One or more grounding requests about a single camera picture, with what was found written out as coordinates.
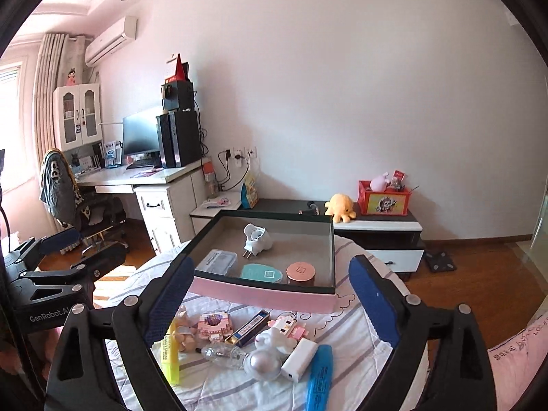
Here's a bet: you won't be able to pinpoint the red storage crate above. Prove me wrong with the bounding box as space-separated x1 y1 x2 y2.
358 179 414 216

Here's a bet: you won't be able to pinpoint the black speaker box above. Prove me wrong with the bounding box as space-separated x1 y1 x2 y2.
161 80 196 112

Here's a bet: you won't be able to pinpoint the white wall outlets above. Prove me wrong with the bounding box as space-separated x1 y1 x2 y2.
224 146 258 160

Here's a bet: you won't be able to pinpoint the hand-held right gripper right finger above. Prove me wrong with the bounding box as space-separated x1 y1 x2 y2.
348 254 497 411

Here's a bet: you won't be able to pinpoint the black computer monitor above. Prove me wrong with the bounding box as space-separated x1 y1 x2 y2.
122 106 163 168

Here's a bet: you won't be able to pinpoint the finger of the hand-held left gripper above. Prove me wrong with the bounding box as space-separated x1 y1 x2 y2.
68 242 128 283
36 228 83 263

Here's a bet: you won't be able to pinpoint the black bathroom scale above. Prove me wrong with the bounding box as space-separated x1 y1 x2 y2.
424 251 458 273

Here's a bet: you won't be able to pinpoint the white rabbit figurine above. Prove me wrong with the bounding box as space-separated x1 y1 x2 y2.
254 329 290 354

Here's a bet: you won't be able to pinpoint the small beige doll figure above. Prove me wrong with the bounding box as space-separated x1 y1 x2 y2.
173 306 202 352

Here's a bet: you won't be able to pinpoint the white glass-door cabinet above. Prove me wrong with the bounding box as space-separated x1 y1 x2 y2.
52 83 104 152

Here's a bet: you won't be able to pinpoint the rose gold round tin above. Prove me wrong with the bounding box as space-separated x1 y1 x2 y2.
285 262 317 287

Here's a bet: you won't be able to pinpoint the black computer tower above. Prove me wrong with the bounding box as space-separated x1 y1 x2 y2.
155 110 202 169

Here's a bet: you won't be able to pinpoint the yellow octopus plush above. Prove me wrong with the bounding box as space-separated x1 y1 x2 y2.
324 193 357 224

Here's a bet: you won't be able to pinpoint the teal oval case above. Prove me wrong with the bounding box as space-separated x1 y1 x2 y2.
239 263 287 284

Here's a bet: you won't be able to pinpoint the yellow highlighter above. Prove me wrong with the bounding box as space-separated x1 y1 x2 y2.
160 317 183 386

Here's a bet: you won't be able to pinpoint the dark blue small box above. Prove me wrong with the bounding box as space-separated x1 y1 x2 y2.
224 308 271 348

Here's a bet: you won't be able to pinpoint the beige curtain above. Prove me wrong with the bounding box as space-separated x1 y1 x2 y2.
32 33 93 155

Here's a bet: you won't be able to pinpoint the pink quilt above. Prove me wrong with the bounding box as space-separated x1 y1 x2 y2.
487 312 548 411

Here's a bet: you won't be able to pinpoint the grey patterned jacket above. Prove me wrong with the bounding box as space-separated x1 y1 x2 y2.
40 149 84 228

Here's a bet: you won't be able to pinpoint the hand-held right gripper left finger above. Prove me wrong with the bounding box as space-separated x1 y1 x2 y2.
45 253 198 411

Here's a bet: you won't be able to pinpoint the orange-capped bottle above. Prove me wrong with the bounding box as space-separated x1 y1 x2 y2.
203 162 217 198

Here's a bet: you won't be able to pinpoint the clear plastic case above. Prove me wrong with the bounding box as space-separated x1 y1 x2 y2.
197 249 238 276

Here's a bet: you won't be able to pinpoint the red desk calendar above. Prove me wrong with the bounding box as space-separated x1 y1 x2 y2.
164 53 191 83

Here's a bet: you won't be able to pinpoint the pink storage box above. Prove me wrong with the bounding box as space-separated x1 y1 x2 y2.
188 211 339 314

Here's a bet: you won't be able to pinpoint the silver ball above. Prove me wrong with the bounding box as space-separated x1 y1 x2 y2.
242 349 286 382

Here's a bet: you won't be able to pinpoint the blue highlighter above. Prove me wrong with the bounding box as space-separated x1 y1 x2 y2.
306 345 334 411

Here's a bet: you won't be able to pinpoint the pink building block toy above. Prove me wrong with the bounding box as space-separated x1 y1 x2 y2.
197 312 234 344

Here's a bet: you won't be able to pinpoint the white air conditioner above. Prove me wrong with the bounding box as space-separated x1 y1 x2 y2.
84 16 138 67

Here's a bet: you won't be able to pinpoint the black power cable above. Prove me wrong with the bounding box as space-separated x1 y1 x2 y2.
216 151 245 192

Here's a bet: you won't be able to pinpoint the blue snack bag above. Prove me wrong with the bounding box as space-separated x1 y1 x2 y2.
240 173 260 210

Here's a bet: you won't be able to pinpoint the white plug adapter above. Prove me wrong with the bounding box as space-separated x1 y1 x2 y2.
242 223 275 263

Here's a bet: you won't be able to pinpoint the clear glass bottle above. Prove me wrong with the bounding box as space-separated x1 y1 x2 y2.
200 342 249 370

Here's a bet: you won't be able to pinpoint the black office chair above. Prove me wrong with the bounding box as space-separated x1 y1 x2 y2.
40 149 130 258

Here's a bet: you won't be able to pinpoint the white desk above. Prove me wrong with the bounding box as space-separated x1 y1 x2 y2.
72 159 211 254

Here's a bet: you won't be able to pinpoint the pink white block figure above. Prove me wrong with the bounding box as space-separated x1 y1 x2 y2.
267 313 309 344

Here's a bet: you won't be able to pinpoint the white power bank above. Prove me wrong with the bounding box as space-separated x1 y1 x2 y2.
280 337 319 383

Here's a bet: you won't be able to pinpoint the black white low cabinet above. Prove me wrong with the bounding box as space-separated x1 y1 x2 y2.
189 197 425 282

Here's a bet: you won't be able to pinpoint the window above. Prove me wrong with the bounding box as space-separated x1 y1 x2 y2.
0 62 23 190

